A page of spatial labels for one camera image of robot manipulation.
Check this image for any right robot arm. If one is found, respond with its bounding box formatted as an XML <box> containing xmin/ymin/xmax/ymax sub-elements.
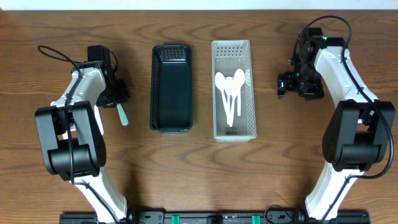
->
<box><xmin>277</xmin><ymin>27</ymin><xmax>396</xmax><ymax>223</ymax></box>

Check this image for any clear perforated plastic basket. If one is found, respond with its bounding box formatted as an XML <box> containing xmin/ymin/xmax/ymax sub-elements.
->
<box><xmin>211</xmin><ymin>40</ymin><xmax>257</xmax><ymax>142</ymax></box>

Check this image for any mint green fork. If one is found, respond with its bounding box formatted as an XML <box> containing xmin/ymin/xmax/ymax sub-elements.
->
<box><xmin>116</xmin><ymin>103</ymin><xmax>129</xmax><ymax>126</ymax></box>

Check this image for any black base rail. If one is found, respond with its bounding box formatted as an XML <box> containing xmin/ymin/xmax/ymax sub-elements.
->
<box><xmin>59</xmin><ymin>210</ymin><xmax>371</xmax><ymax>224</ymax></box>

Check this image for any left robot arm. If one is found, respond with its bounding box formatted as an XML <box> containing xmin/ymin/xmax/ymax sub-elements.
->
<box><xmin>35</xmin><ymin>45</ymin><xmax>137</xmax><ymax>223</ymax></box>

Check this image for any white plastic spoon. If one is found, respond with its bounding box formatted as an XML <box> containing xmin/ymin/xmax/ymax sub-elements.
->
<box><xmin>215</xmin><ymin>72</ymin><xmax>230</xmax><ymax>123</ymax></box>
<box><xmin>234</xmin><ymin>68</ymin><xmax>245</xmax><ymax>116</ymax></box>
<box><xmin>228</xmin><ymin>77</ymin><xmax>240</xmax><ymax>127</ymax></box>
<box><xmin>225</xmin><ymin>77</ymin><xmax>236</xmax><ymax>127</ymax></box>

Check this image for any white wooden fork middle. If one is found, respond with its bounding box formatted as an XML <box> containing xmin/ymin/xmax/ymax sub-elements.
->
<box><xmin>93</xmin><ymin>105</ymin><xmax>104</xmax><ymax>135</ymax></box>

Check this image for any black perforated plastic basket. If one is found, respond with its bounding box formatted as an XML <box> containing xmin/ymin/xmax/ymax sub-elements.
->
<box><xmin>149</xmin><ymin>44</ymin><xmax>193</xmax><ymax>133</ymax></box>

